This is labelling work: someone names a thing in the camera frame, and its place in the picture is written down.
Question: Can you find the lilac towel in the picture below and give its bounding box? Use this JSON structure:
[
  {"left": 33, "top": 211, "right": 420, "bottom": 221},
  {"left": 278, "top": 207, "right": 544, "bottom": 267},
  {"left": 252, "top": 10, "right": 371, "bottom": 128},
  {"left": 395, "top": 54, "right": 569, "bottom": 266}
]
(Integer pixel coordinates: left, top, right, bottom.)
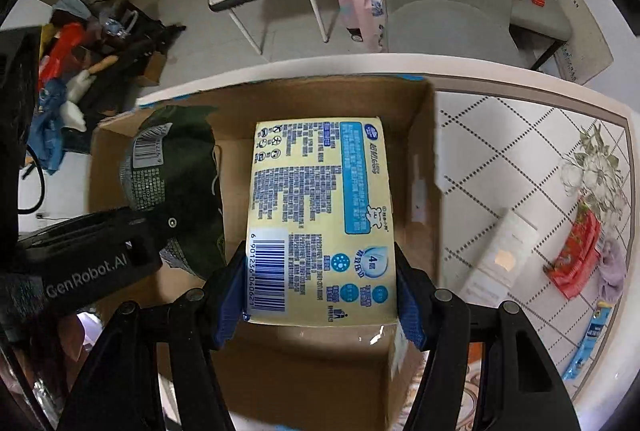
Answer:
[{"left": 598, "top": 239, "right": 627, "bottom": 305}]

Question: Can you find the blue stick pouch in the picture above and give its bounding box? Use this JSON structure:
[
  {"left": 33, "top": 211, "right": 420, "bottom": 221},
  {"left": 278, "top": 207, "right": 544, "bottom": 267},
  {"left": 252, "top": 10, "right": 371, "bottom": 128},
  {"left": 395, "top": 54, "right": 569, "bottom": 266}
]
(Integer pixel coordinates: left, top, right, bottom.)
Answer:
[{"left": 562, "top": 301, "right": 613, "bottom": 381}]

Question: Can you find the small brown cardboard box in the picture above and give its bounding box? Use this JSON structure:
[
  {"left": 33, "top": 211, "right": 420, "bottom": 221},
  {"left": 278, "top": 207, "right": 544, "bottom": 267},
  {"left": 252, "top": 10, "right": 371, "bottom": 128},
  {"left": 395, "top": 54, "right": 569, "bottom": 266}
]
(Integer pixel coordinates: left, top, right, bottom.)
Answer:
[{"left": 134, "top": 52, "right": 167, "bottom": 87}]

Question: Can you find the yellow blue milk carton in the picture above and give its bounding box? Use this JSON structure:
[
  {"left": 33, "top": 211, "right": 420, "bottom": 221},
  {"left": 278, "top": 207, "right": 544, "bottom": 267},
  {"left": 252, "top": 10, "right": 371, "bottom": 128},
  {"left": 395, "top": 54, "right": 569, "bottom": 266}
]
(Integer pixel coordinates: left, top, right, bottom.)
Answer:
[{"left": 245, "top": 118, "right": 397, "bottom": 327}]

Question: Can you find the red snack bag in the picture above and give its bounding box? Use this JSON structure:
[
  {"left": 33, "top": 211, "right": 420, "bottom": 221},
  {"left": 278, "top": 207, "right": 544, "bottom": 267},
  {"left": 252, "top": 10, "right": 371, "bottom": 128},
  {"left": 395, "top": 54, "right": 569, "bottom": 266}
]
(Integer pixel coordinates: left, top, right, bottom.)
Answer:
[{"left": 544, "top": 202, "right": 601, "bottom": 300}]

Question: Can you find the pink paper bag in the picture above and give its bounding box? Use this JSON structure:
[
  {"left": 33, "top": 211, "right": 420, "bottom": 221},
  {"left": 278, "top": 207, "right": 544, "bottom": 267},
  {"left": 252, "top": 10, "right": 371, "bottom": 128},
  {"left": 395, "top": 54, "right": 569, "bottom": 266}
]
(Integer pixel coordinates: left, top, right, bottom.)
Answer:
[{"left": 352, "top": 0, "right": 385, "bottom": 53}]

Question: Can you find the floral patterned table mat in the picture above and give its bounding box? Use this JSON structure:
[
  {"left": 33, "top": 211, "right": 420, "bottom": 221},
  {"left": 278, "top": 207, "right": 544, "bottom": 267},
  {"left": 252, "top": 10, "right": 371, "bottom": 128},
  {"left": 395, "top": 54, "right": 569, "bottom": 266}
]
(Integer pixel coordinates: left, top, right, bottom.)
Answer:
[{"left": 418, "top": 74, "right": 637, "bottom": 431}]

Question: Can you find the clothes pile on rack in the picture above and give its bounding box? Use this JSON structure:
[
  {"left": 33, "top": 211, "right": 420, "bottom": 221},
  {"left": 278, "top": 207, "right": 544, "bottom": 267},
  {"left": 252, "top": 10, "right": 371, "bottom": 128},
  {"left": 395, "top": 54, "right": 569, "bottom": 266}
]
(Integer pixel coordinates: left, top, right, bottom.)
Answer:
[{"left": 28, "top": 0, "right": 186, "bottom": 175}]

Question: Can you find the white cigarette carton box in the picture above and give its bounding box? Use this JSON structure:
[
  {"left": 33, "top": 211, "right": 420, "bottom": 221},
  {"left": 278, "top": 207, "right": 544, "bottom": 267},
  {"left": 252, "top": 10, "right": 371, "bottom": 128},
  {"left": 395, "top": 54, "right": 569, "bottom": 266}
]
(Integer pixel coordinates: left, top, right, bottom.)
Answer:
[{"left": 459, "top": 210, "right": 539, "bottom": 307}]

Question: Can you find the dark green snack bag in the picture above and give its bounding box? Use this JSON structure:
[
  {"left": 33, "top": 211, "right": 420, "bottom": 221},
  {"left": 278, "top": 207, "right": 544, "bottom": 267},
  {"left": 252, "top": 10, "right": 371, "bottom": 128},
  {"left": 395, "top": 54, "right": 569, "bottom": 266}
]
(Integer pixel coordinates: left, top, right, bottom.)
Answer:
[{"left": 119, "top": 106, "right": 226, "bottom": 281}]

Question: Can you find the black floor cable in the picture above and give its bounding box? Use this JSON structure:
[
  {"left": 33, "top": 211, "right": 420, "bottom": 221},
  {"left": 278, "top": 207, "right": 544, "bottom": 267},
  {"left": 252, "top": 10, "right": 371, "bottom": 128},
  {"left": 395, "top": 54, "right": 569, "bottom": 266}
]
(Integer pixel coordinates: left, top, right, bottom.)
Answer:
[{"left": 17, "top": 142, "right": 48, "bottom": 216}]

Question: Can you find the beige flat board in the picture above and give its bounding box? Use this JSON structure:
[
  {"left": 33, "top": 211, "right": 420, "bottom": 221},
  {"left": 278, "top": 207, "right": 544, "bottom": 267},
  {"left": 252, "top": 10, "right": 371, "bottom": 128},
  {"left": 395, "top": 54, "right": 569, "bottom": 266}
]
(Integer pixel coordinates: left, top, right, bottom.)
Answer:
[{"left": 554, "top": 0, "right": 614, "bottom": 85}]

